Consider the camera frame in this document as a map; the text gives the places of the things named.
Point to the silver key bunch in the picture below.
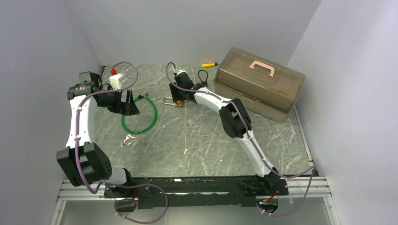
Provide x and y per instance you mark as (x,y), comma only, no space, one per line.
(128,141)

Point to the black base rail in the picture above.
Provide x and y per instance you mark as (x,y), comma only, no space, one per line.
(199,191)

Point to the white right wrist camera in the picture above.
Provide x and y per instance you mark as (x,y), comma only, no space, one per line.
(178,72)

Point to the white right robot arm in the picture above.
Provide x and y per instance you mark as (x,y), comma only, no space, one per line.
(235,122)

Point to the green cable lock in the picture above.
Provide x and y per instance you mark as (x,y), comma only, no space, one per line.
(143,123)

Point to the translucent brown toolbox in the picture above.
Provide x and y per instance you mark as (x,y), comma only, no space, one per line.
(264,87)

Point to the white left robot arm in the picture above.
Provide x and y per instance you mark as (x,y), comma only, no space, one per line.
(82,160)

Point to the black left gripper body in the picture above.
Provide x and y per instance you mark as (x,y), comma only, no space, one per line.
(112,100)

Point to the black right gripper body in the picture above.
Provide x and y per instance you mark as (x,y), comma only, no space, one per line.
(178,93)

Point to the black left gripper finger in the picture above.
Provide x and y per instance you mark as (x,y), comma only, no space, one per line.
(129,100)
(133,108)

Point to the brass padlock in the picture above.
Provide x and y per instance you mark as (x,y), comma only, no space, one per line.
(171,101)

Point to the yellow screwdriver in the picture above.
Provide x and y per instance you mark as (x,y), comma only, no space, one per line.
(209,65)

